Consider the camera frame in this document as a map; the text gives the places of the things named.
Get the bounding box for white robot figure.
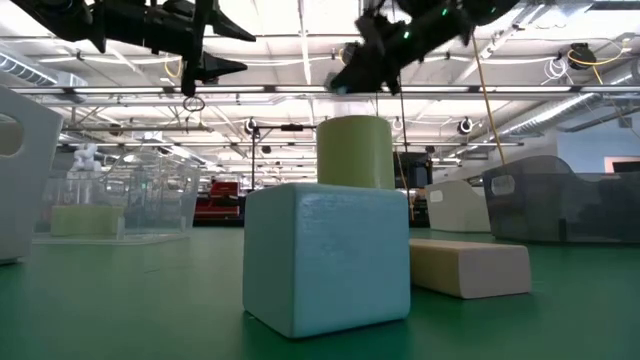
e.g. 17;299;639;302
67;143;104;180

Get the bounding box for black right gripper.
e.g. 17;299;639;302
327;0;476;96

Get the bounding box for cream rectangular block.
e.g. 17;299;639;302
408;238;533;300

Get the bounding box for large white plastic bin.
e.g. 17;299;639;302
0;84;65;265

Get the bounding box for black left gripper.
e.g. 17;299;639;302
92;0;257;99

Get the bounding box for black hanging cable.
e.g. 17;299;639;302
397;74;416;221

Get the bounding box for black monitor screen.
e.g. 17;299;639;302
393;151;434;190

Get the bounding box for light blue cube block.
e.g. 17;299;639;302
242;182;412;340

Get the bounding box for red tool chest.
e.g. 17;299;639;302
194;180;242;220

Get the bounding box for small white plastic bin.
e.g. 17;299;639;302
424;179;493;234

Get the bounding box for white building pillar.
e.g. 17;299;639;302
332;102;370;119

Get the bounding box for framed wall picture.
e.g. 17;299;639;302
603;156;640;174

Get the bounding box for black metal frame stand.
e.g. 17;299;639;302
249;123;319;192

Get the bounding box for yellow hanging cable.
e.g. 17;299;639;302
469;32;507;167

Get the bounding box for green rectangular block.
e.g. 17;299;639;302
49;204;126;238

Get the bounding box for silver ceiling air duct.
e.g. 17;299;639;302
0;52;89;87
492;62;640;139

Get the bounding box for green cylinder block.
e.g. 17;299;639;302
316;114;396;190

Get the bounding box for clear plastic bin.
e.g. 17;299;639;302
33;149;202;246

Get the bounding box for gray translucent plastic bin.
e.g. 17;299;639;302
482;154;640;245

